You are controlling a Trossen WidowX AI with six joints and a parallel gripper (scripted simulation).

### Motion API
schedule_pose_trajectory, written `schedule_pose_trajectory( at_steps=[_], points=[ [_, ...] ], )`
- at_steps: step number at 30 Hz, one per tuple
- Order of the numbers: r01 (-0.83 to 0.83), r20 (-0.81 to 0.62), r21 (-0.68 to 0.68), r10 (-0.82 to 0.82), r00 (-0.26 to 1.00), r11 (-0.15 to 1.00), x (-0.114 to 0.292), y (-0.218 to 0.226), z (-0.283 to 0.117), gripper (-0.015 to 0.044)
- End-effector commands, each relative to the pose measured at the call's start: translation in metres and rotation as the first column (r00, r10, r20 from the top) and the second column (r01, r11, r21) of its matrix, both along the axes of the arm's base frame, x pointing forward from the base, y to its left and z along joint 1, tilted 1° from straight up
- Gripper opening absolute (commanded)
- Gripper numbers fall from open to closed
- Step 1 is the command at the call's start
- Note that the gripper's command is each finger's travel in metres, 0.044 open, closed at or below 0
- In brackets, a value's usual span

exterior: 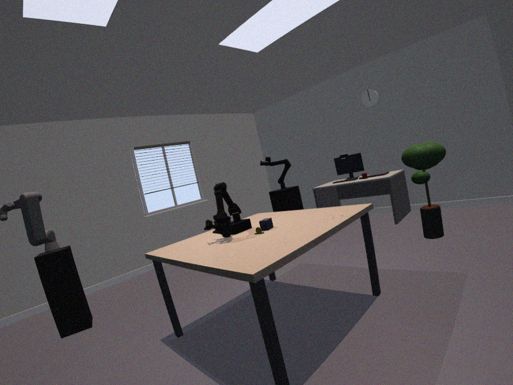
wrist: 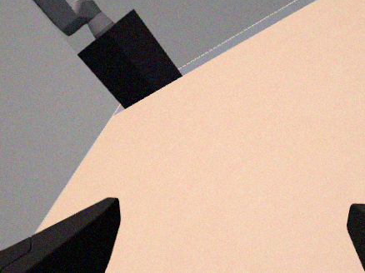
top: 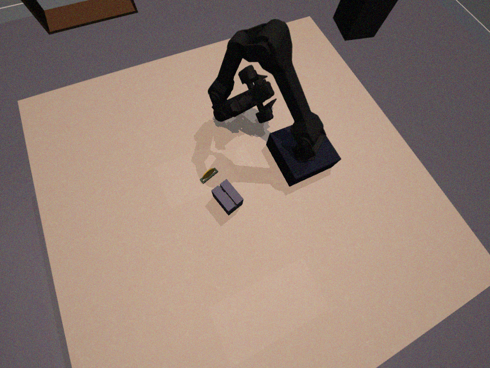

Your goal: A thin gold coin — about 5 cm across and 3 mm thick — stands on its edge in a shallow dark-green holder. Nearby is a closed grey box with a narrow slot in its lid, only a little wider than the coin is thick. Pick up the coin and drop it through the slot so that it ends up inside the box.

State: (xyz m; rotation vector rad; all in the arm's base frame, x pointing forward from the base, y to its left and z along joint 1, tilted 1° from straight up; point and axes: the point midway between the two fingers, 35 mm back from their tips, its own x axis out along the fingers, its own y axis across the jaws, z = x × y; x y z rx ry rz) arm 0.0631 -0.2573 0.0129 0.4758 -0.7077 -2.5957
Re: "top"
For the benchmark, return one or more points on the gold coin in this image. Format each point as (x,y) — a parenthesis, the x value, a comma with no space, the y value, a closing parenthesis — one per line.
(208,173)

